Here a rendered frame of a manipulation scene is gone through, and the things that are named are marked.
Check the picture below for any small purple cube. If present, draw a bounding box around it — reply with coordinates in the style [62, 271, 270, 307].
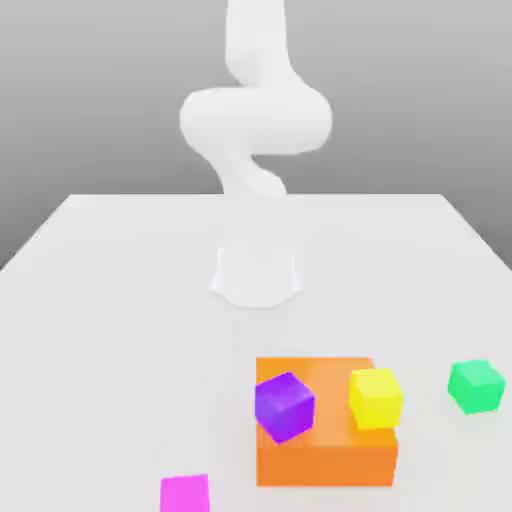
[254, 370, 317, 446]

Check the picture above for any small yellow cube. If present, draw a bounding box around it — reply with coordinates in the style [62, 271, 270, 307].
[348, 367, 405, 432]

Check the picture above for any small magenta cube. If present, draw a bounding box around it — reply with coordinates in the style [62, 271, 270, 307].
[159, 473, 210, 512]

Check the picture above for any small green cube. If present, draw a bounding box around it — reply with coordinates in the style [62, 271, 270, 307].
[446, 358, 507, 416]

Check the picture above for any large orange box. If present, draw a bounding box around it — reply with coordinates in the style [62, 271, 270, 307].
[255, 356, 400, 488]

